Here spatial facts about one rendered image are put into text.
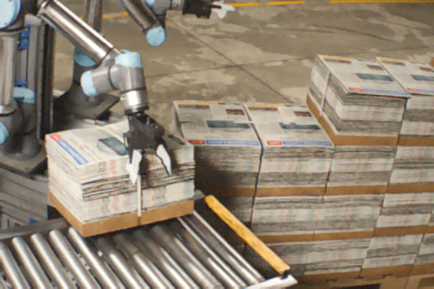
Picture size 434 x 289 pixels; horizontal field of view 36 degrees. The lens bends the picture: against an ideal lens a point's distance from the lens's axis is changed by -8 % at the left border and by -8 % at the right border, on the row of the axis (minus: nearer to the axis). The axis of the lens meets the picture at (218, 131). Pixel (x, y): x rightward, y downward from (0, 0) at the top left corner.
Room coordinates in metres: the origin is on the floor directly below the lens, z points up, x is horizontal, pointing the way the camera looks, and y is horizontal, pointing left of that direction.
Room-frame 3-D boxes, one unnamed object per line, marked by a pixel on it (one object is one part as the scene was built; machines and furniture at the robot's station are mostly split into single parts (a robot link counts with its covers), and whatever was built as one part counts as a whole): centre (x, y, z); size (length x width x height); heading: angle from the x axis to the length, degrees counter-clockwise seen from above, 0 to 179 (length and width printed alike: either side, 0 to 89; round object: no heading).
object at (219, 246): (1.75, -0.05, 0.77); 0.47 x 0.05 x 0.05; 36
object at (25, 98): (2.05, 0.69, 0.98); 0.13 x 0.12 x 0.14; 167
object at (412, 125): (2.71, -0.82, 0.95); 0.38 x 0.29 x 0.23; 14
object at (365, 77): (2.62, -0.54, 1.06); 0.37 x 0.29 x 0.01; 15
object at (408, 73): (2.72, -0.81, 1.06); 0.37 x 0.28 x 0.01; 14
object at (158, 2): (2.71, 0.31, 1.21); 0.11 x 0.08 x 0.09; 100
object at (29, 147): (2.06, 0.69, 0.87); 0.15 x 0.15 x 0.10
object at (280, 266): (1.79, -0.13, 0.81); 0.43 x 0.03 x 0.02; 36
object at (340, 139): (2.63, -0.53, 0.86); 0.38 x 0.29 x 0.04; 15
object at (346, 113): (2.63, -0.54, 0.95); 0.38 x 0.29 x 0.23; 15
